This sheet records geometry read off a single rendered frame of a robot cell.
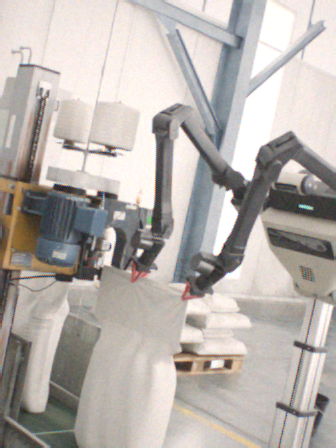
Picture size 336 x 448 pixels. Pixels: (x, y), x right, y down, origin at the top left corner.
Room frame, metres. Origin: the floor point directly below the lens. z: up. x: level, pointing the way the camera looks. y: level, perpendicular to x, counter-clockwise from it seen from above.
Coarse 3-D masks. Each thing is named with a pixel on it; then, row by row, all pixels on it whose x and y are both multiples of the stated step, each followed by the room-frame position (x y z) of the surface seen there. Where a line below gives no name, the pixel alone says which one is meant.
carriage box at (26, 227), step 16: (16, 192) 2.49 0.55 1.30; (64, 192) 2.63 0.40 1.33; (16, 208) 2.49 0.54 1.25; (16, 224) 2.50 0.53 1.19; (32, 224) 2.55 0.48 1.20; (0, 240) 2.51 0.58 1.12; (16, 240) 2.51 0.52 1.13; (32, 240) 2.56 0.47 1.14; (0, 256) 2.50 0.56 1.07; (32, 256) 2.56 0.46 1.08; (48, 272) 2.63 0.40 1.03; (64, 272) 2.68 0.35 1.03
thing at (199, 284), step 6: (192, 276) 2.39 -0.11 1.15; (198, 276) 2.38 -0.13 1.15; (204, 276) 2.35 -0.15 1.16; (192, 282) 2.37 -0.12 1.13; (198, 282) 2.37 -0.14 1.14; (204, 282) 2.35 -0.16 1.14; (210, 282) 2.35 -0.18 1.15; (192, 288) 2.35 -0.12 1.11; (198, 288) 2.37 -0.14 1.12; (204, 288) 2.37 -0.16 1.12; (210, 288) 2.42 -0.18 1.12; (210, 294) 2.42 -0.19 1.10
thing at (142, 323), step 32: (128, 288) 2.67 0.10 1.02; (160, 288) 2.53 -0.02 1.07; (128, 320) 2.64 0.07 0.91; (160, 320) 2.51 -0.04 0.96; (96, 352) 2.66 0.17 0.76; (128, 352) 2.54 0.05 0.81; (160, 352) 2.46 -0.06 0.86; (96, 384) 2.61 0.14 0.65; (128, 384) 2.48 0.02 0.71; (160, 384) 2.45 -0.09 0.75; (96, 416) 2.58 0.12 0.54; (128, 416) 2.46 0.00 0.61; (160, 416) 2.46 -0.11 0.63
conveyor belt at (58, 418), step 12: (48, 396) 3.20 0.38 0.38; (48, 408) 3.04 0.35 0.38; (60, 408) 3.08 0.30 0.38; (72, 408) 3.11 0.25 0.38; (24, 420) 2.83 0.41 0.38; (36, 420) 2.86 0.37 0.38; (48, 420) 2.89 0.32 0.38; (60, 420) 2.92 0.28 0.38; (72, 420) 2.95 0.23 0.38; (36, 432) 2.73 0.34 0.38; (48, 432) 2.76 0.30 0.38; (60, 432) 2.78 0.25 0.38; (72, 432) 2.81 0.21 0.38; (48, 444) 2.63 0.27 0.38; (60, 444) 2.66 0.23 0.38; (72, 444) 2.68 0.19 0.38
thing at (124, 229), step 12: (108, 204) 2.77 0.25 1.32; (120, 204) 2.81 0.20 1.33; (108, 216) 2.78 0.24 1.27; (132, 216) 2.86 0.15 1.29; (108, 228) 2.78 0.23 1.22; (120, 228) 2.83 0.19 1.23; (132, 228) 2.87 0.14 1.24; (120, 240) 2.88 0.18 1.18; (120, 252) 2.87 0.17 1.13; (132, 252) 2.89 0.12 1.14; (84, 264) 2.76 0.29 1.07; (120, 264) 2.86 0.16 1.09
